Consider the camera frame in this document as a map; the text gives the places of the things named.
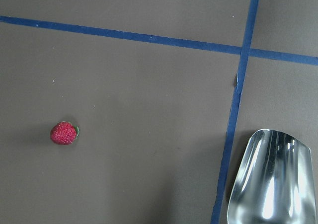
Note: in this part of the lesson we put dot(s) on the red strawberry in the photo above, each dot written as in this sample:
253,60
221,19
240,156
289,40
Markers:
64,133

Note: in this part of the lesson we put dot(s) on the metal scoop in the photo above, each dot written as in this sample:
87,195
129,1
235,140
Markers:
274,183

